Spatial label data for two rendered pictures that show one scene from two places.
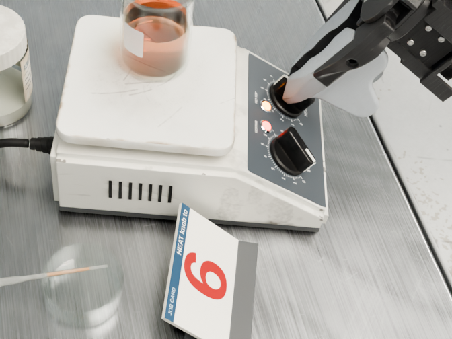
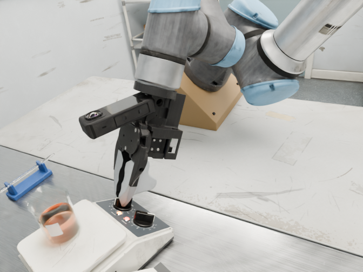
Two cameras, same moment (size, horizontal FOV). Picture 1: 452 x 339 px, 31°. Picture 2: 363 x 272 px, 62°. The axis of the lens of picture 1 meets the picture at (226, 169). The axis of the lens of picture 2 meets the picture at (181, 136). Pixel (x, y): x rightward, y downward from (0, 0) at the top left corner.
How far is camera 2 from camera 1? 13 cm
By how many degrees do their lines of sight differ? 32
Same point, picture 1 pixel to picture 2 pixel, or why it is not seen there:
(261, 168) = (140, 232)
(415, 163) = (175, 191)
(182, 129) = (102, 244)
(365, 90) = (148, 177)
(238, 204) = (143, 253)
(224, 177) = (132, 247)
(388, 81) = not seen: hidden behind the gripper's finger
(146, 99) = (77, 247)
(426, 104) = (160, 173)
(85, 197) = not seen: outside the picture
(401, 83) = not seen: hidden behind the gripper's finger
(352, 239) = (185, 230)
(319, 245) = (179, 242)
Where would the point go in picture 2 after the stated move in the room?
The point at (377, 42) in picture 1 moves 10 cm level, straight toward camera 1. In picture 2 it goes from (143, 156) to (173, 194)
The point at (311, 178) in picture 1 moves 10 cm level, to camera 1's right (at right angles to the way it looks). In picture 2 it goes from (156, 222) to (200, 191)
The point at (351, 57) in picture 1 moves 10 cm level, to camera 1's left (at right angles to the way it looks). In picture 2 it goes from (139, 167) to (80, 202)
